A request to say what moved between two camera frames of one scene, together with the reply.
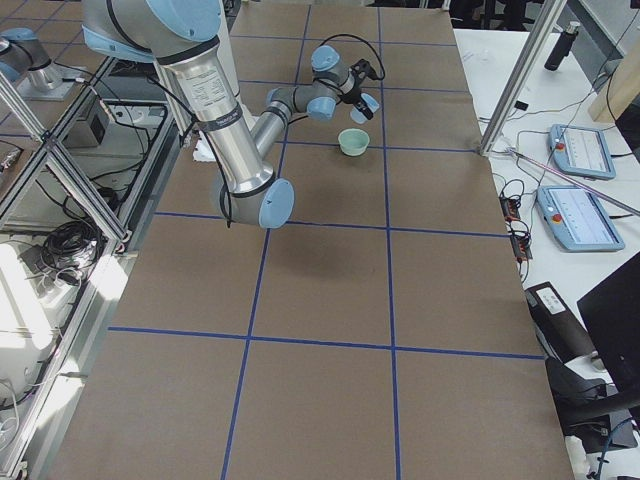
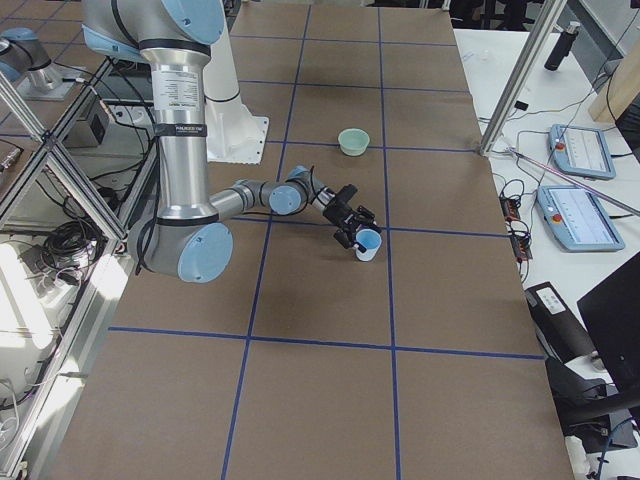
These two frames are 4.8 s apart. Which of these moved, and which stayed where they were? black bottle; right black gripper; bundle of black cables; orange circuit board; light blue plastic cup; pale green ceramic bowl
Moved: right black gripper; light blue plastic cup
Stayed: pale green ceramic bowl; bundle of black cables; orange circuit board; black bottle
